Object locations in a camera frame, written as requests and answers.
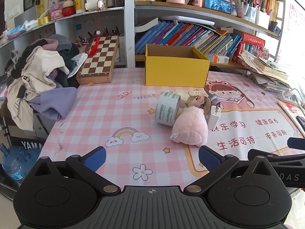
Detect blue water bottle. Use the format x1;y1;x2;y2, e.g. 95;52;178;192
18;147;43;172
0;143;23;184

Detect patterned tape roll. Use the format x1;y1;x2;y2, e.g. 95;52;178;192
191;95;211;113

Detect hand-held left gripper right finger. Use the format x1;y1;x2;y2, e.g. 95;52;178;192
185;145;274;194

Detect wooden chessboard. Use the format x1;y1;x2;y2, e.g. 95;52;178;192
76;35;119;84

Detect white power strip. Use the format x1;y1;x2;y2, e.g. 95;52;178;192
278;89;305;106

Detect orange and white box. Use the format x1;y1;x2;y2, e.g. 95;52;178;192
210;52;230;64

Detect pink picture book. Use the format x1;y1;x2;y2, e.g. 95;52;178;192
278;100;305;135

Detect white bookshelf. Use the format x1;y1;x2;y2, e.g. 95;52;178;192
0;0;286;71

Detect red tassel ornament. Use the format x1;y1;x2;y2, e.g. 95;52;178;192
89;30;101;56

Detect row of colourful books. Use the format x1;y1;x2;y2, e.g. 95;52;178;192
135;20;242;56

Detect pink plush toy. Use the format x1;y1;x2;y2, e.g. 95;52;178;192
170;106;208;146

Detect thick paperback book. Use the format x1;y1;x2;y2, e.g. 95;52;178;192
135;17;160;32

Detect smartphone with lit screen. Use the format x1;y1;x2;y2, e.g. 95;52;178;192
204;0;233;15

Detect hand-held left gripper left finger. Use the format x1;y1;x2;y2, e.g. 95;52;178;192
31;146;121;195

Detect red thick book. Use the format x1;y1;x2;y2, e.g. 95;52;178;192
241;33;266;48

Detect yellow cardboard box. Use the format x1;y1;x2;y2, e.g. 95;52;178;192
144;44;210;87

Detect red round doll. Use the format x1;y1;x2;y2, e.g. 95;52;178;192
62;0;76;18

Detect stack of papers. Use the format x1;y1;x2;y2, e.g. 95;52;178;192
238;50;291;94

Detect black printed carton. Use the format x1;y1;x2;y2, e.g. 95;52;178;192
5;118;49;149

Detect white charger plug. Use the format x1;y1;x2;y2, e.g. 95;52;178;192
207;104;222;130

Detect bundle of dark pens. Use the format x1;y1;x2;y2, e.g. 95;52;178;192
77;27;120;45

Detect white pen holders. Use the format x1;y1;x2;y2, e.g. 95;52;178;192
235;0;270;29

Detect yellow lidded jar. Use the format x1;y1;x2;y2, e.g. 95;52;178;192
75;0;86;14

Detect pile of clothes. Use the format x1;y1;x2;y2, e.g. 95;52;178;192
5;34;88;131

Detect pink small box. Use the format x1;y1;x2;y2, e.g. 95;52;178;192
50;7;64;20

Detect row of yellow books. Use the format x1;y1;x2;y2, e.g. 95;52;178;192
265;0;280;22

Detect clear printed tape roll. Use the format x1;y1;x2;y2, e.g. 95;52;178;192
156;93;181;126

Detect black picture frame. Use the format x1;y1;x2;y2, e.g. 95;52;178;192
23;0;40;11

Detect pink checkered desktop cloth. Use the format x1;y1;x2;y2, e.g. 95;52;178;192
39;68;305;196

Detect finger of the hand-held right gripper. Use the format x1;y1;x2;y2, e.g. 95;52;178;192
287;137;305;150
248;149;305;164

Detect wall poster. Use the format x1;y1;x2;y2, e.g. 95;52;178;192
285;2;305;55

